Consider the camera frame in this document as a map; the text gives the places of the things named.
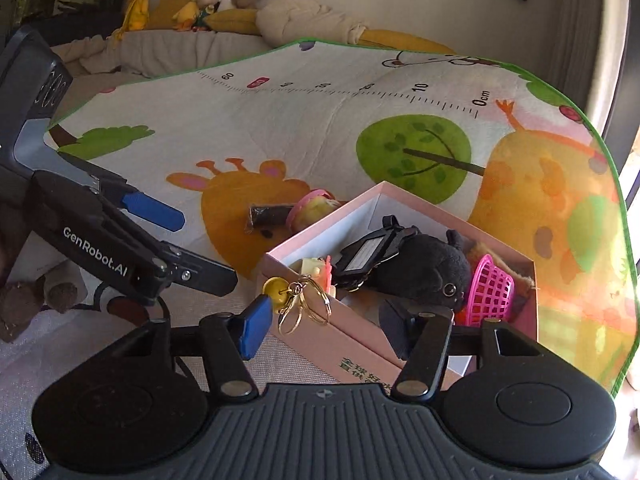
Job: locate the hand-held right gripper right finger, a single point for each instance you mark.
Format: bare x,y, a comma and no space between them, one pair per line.
400,330

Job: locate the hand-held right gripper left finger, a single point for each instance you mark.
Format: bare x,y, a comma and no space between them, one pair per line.
255,330

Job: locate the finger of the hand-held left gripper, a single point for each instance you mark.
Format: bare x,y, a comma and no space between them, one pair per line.
155,212
200,272

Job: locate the pink cardboard box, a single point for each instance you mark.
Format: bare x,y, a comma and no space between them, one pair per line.
360,330

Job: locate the yellow bell keyring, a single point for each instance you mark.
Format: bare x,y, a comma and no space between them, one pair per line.
275,290

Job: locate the black plush toy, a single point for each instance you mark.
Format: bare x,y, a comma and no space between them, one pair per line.
420,265

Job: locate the pale yellow toy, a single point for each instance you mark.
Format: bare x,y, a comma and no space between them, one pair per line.
312,267

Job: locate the pink plastic toy basket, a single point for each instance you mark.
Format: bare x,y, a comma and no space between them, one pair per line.
487,285

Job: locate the person's left hand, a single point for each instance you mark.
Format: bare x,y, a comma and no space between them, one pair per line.
20,305

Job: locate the black bar-shaped object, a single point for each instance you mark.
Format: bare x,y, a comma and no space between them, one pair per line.
270,215

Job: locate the yellow pink cupcake toy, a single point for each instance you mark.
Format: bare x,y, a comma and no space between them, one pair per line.
315,210

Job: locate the beige bed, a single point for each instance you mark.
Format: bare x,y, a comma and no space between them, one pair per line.
165,50

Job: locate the printed cartoon play mat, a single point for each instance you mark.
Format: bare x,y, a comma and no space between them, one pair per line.
300,125

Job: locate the yellow plush duck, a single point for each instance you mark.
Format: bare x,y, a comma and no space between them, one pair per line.
186,15

